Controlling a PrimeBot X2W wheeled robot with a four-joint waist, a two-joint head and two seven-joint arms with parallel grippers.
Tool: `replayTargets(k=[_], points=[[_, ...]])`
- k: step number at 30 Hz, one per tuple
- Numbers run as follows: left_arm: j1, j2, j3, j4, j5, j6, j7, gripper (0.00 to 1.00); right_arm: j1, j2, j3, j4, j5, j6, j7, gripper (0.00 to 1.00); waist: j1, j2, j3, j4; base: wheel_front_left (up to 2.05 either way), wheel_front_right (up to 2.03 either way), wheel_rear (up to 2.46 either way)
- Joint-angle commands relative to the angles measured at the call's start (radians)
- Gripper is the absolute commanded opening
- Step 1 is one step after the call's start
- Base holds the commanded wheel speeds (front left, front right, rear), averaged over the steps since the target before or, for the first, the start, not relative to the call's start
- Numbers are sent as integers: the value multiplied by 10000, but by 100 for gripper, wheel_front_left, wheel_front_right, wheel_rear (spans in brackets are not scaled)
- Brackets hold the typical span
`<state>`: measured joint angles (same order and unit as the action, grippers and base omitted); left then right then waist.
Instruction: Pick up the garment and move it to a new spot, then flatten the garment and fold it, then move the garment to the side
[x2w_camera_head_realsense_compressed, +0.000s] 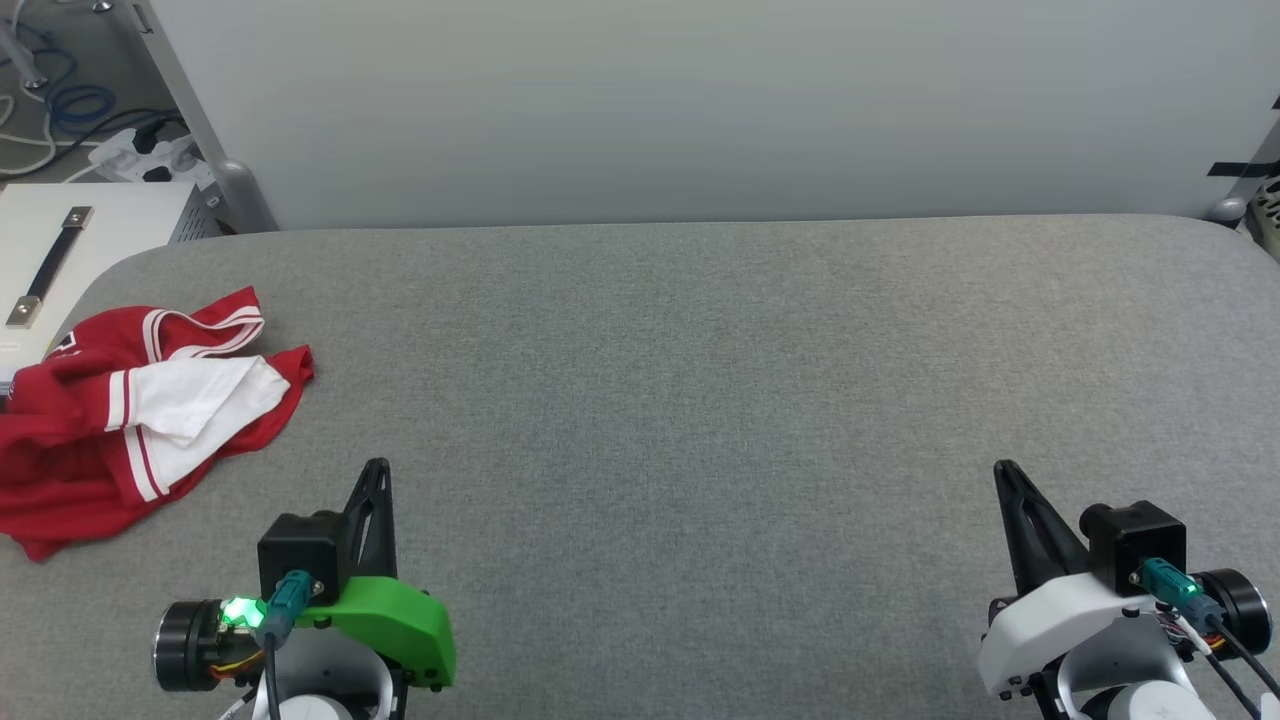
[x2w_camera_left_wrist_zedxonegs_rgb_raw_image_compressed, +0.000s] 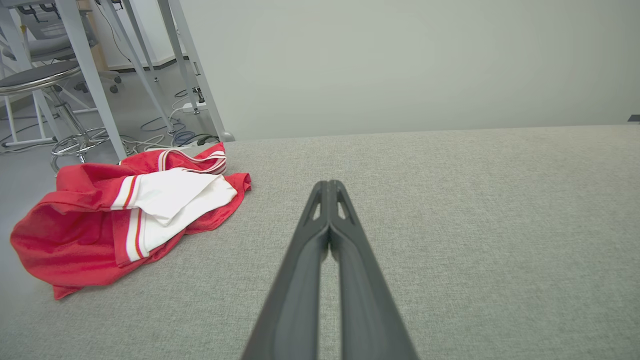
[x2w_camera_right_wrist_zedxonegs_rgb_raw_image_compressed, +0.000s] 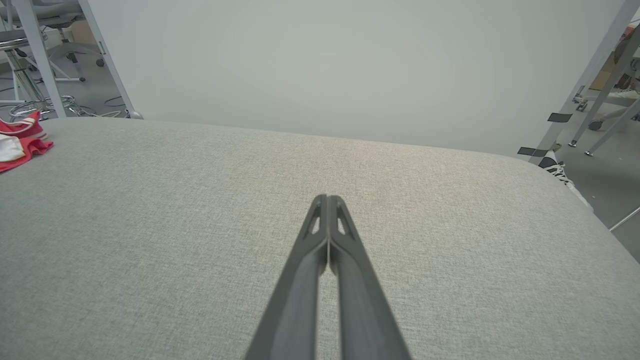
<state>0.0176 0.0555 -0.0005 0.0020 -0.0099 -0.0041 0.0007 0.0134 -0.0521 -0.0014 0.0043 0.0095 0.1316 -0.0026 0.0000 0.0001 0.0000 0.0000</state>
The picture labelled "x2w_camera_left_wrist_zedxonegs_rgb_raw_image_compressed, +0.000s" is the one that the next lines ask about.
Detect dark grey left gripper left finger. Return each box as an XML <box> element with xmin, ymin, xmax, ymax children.
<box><xmin>241</xmin><ymin>180</ymin><xmax>331</xmax><ymax>360</ymax></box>

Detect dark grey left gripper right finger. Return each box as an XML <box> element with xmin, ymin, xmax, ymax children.
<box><xmin>328</xmin><ymin>180</ymin><xmax>420</xmax><ymax>360</ymax></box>

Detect red and white shirt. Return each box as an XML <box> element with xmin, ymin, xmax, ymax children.
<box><xmin>10</xmin><ymin>141</ymin><xmax>252</xmax><ymax>301</ymax></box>

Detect round grey chrome-base stool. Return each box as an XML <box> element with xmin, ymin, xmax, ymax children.
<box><xmin>0</xmin><ymin>60</ymin><xmax>112</xmax><ymax>173</ymax></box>

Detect grey office chair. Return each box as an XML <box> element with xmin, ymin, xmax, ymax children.
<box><xmin>0</xmin><ymin>0</ymin><xmax>123</xmax><ymax>96</ymax></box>

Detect white cable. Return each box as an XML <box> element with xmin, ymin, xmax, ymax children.
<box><xmin>117</xmin><ymin>94</ymin><xmax>201</xmax><ymax>152</ymax></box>

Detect black floor cable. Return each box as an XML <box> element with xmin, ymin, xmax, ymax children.
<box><xmin>139</xmin><ymin>116</ymin><xmax>174</xmax><ymax>134</ymax></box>

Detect white partition post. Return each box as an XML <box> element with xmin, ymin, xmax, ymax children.
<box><xmin>167</xmin><ymin>0</ymin><xmax>236</xmax><ymax>143</ymax></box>

